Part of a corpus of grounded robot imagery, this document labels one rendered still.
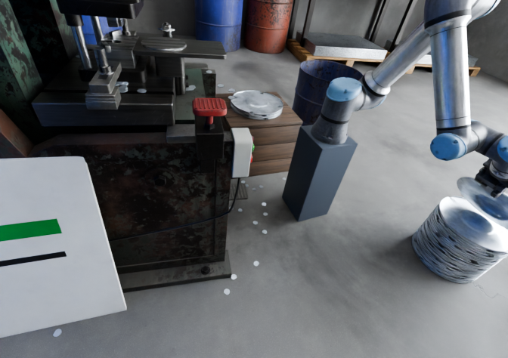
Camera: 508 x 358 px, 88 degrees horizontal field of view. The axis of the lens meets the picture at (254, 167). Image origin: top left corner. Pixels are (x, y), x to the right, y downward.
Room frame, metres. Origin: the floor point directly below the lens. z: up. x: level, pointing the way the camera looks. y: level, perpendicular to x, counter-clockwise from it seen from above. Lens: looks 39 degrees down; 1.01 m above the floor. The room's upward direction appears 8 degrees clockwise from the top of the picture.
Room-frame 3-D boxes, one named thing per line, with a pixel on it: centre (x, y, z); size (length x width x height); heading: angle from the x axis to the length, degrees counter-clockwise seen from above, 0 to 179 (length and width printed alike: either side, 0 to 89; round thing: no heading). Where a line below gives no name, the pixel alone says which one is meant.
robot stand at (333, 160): (0.98, -0.29, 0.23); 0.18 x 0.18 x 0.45; 27
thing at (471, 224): (0.80, -0.96, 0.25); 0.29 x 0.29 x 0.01
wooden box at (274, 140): (1.35, 0.04, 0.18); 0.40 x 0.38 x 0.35; 114
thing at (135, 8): (0.74, 0.43, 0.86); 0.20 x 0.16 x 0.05; 17
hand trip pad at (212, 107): (0.50, 0.11, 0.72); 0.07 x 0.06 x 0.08; 107
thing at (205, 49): (0.80, 0.26, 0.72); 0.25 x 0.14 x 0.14; 107
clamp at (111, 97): (0.58, 0.38, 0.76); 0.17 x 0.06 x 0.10; 17
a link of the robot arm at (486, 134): (0.71, -0.63, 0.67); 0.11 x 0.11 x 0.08; 35
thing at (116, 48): (0.75, 0.42, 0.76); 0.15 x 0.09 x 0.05; 17
